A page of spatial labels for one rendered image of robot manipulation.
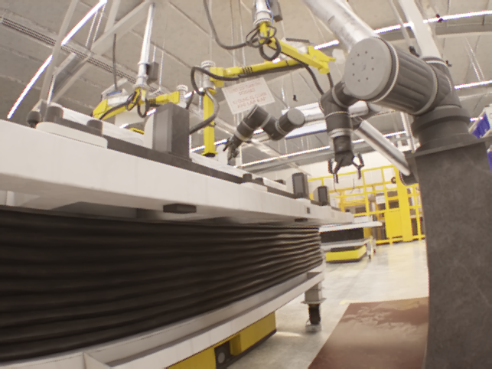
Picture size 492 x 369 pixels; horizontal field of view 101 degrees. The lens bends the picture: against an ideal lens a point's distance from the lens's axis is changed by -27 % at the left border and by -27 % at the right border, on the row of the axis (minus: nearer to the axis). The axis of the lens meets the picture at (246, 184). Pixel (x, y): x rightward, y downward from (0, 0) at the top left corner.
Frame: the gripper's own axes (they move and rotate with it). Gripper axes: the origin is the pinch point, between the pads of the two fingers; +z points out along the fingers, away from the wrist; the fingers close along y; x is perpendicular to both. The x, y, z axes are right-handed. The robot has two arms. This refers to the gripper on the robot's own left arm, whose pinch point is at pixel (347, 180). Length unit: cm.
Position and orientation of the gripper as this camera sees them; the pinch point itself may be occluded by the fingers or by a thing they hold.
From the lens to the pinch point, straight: 110.1
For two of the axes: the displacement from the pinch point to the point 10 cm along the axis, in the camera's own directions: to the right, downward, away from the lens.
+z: 0.6, 9.8, -2.0
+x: 6.3, 1.2, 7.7
